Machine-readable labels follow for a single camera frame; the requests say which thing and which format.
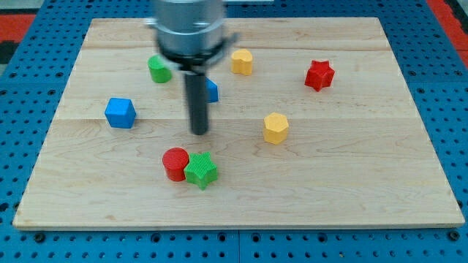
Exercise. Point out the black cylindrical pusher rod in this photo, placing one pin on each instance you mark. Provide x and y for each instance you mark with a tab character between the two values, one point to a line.
197	102

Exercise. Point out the red cylinder block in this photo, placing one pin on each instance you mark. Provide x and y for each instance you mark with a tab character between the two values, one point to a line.
174	161

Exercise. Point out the green star block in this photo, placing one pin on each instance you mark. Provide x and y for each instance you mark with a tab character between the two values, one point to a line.
201	170

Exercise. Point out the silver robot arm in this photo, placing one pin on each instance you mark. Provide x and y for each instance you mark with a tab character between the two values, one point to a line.
190	34

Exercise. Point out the red star block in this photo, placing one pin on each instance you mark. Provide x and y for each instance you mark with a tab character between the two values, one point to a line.
319	75

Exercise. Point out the blue block behind rod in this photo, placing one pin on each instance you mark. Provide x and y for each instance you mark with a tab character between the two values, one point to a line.
212	89

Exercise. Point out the green cylinder block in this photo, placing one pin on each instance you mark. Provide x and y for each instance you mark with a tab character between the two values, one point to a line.
158	71

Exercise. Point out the yellow heart block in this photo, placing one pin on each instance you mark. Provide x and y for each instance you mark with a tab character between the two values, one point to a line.
242	62

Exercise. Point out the blue cube block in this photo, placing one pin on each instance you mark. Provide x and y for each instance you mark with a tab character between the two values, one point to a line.
120	113

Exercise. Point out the yellow hexagon block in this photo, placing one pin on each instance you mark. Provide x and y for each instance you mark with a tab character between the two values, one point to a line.
275	129

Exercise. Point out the wooden board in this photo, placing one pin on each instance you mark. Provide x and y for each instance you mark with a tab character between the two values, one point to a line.
357	154

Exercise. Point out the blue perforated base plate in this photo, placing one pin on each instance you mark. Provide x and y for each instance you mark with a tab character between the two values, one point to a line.
36	75

